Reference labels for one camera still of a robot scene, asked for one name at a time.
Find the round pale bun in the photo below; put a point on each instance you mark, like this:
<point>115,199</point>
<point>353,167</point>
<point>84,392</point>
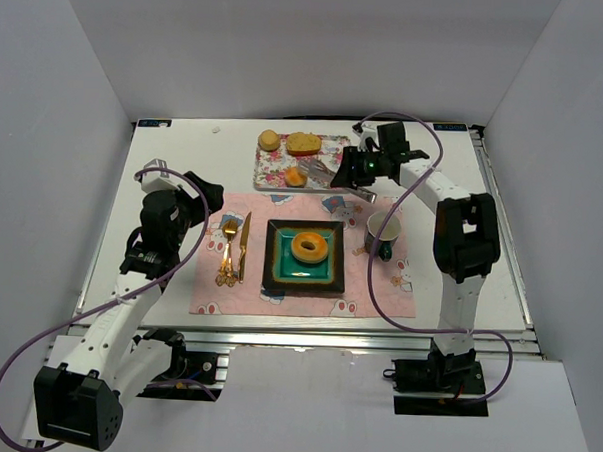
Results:
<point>268,140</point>

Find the green ceramic mug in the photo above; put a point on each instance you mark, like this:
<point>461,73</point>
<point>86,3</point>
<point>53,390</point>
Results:
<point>381,234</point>

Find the small golden bun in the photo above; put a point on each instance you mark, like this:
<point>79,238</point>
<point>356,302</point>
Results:
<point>294,178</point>

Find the teal square plate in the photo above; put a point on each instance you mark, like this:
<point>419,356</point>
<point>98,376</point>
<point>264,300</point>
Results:
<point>284,273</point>

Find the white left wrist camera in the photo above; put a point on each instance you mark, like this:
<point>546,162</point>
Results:
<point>157,179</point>

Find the corner label sticker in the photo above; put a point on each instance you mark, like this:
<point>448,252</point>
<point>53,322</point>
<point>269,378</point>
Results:
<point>156,123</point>
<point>450,126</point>

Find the right corner label sticker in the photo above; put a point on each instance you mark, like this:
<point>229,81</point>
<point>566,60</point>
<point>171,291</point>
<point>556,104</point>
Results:
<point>450,126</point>

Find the left corner label sticker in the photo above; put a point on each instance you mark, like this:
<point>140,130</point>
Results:
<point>156,123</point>

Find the floral serving tray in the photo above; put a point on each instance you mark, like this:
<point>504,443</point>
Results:
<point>270,167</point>

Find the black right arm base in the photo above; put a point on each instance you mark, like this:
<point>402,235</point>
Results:
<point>417,391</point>

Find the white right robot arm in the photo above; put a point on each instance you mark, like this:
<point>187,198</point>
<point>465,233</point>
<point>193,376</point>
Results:
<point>466,240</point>

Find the orange ring doughnut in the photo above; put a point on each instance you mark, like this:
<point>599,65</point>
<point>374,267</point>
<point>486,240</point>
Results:
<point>309,247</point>

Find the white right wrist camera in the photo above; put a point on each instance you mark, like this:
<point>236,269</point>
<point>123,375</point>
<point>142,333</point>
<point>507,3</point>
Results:
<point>368,141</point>

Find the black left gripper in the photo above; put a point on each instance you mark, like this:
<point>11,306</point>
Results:
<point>203,196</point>

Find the steel serving tongs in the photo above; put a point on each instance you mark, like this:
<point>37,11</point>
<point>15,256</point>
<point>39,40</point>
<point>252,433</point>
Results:
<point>316,170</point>

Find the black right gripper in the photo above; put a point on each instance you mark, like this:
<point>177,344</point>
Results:
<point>350,164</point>

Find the gold fork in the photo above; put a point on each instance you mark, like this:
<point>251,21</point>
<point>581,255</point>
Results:
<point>225,275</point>

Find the gold knife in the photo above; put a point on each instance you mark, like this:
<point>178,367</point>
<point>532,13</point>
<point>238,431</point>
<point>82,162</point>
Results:
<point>244,238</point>

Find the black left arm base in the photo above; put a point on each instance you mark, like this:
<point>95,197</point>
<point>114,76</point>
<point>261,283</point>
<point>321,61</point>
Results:
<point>188,369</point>

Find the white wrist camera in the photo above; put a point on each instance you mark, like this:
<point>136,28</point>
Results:
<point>368,141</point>
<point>157,179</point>

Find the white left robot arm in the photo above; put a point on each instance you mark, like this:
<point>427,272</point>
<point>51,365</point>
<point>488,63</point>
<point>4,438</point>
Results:
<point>81,401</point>

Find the pink bunny placemat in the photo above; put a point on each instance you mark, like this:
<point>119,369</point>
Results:
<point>366,278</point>

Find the seeded bread slice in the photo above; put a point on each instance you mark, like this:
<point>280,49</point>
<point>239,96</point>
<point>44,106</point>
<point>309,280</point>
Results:
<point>303,144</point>

